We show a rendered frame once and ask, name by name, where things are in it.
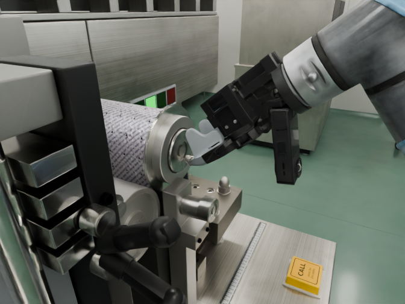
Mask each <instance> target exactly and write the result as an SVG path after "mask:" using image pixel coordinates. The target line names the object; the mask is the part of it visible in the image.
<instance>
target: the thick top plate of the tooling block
mask: <svg viewBox="0 0 405 304"><path fill-rule="evenodd" d="M189 180H191V181H192V195H193V196H196V197H199V198H202V197H203V196H204V195H209V196H214V197H215V198H217V199H218V200H219V215H218V216H217V217H215V219H214V220H213V221H212V222H211V223H209V228H210V231H209V233H208V234H207V236H206V237H205V238H204V239H205V240H207V241H210V242H213V243H215V244H218V242H219V241H220V239H221V238H222V236H223V235H224V233H225V231H226V230H227V229H228V227H229V225H230V224H231V222H232V220H233V219H234V217H235V216H236V214H237V213H238V211H239V209H240V208H241V204H242V189H241V188H237V187H234V186H230V190H231V193H230V194H228V195H219V194H218V193H217V189H218V182H214V181H211V180H207V179H203V178H200V177H196V176H192V175H189Z"/></svg>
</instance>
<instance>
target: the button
mask: <svg viewBox="0 0 405 304"><path fill-rule="evenodd" d="M322 269H323V266H322V265H319V264H316V263H313V262H310V261H307V260H304V259H301V258H298V257H296V256H293V257H292V260H291V263H290V267H289V271H288V273H287V277H286V283H287V284H289V285H292V286H294V287H297V288H300V289H302V290H305V291H308V292H310V293H313V294H316V295H318V292H319V287H320V283H321V276H322Z"/></svg>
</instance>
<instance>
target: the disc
mask: <svg viewBox="0 0 405 304"><path fill-rule="evenodd" d="M173 115H181V116H186V117H188V118H190V116H189V114H188V112H187V110H186V109H185V108H184V107H182V106H180V105H176V104H173V105H170V106H167V107H166V108H164V109H163V110H162V111H161V112H160V113H159V114H158V115H157V117H156V118H155V120H154V121H153V123H152V125H151V127H150V129H149V132H148V134H147V137H146V141H145V146H144V151H143V170H144V173H145V177H146V180H147V182H148V184H149V185H150V187H152V188H153V189H155V190H156V191H163V190H164V189H165V188H167V187H168V186H169V185H170V184H169V183H165V182H162V181H160V180H159V179H158V178H157V177H156V176H155V174H154V170H153V167H152V149H153V146H154V141H155V137H156V136H157V133H158V131H159V129H160V127H161V126H162V124H163V123H164V122H165V121H166V120H167V119H168V118H169V117H170V116H173Z"/></svg>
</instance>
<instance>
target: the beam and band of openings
mask: <svg viewBox="0 0 405 304"><path fill-rule="evenodd" d="M2 11H36V12H37V13H1V12H2ZM72 11H90V12H72ZM119 11H126V12H119ZM5 15H18V16H21V17H22V20H23V22H30V21H64V20H82V19H116V18H134V17H168V16H202V15H217V11H216V0H0V16H5Z"/></svg>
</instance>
